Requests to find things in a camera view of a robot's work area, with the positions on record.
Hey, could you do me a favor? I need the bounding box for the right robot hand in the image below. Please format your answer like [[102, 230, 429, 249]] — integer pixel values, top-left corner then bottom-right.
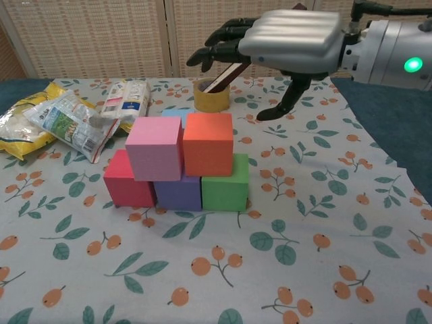
[[186, 9, 348, 122]]

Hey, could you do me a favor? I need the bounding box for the orange foam cube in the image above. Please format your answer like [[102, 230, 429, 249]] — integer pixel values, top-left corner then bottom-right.
[[182, 112, 235, 178]]

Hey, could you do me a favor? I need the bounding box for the green foam cube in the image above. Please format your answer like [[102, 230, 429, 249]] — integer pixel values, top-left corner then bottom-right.
[[200, 153, 250, 213]]

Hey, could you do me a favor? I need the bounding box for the pink foam cube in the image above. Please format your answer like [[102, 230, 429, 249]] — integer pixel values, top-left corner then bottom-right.
[[124, 115, 185, 182]]

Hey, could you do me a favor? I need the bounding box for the red foam cube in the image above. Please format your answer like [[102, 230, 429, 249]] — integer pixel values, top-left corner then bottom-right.
[[103, 149, 158, 208]]

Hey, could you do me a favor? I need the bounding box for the dark red closed fan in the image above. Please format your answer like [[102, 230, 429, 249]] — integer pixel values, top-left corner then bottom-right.
[[203, 2, 308, 93]]

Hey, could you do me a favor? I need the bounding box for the yellow tape roll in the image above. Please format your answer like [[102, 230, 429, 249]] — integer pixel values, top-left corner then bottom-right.
[[193, 78, 232, 112]]

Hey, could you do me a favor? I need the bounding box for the light blue foam cube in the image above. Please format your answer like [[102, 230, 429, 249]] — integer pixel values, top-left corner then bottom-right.
[[161, 108, 196, 129]]

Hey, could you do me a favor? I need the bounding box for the white carton box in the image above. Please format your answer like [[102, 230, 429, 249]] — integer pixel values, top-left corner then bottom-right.
[[99, 80, 152, 123]]

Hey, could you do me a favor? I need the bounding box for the woven folding screen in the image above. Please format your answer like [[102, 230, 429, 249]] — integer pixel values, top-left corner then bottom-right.
[[0, 0, 432, 82]]

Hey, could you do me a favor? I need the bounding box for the purple foam cube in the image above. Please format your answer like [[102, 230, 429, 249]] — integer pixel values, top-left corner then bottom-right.
[[153, 175, 203, 212]]

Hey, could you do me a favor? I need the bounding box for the white green snack bag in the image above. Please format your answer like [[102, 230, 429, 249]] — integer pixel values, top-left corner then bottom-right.
[[22, 90, 121, 165]]

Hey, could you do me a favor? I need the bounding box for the floral tablecloth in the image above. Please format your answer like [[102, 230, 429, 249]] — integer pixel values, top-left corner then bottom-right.
[[0, 76, 432, 324]]

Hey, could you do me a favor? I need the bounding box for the yellow snack bag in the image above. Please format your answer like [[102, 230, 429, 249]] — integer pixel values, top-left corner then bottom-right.
[[0, 82, 72, 161]]

